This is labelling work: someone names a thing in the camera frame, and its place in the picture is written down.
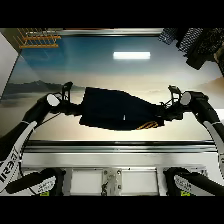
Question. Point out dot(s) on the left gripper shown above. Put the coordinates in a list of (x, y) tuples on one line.
[(71, 109)]

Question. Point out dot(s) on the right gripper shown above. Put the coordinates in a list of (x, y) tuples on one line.
[(171, 112)]

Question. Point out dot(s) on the dark blue striped garment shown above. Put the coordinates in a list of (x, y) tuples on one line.
[(113, 108)]

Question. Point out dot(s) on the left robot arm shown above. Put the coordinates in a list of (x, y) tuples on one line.
[(16, 140)]

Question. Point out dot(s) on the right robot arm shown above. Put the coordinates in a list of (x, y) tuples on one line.
[(208, 115)]

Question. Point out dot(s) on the heap of clothes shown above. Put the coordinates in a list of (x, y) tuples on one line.
[(200, 43)]

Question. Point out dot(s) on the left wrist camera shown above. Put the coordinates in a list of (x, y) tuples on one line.
[(67, 88)]

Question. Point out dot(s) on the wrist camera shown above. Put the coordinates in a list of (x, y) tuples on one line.
[(174, 90), (67, 88)]

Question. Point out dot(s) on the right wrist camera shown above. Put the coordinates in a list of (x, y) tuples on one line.
[(174, 90)]

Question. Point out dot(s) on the silver frame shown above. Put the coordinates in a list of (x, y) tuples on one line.
[(111, 181)]

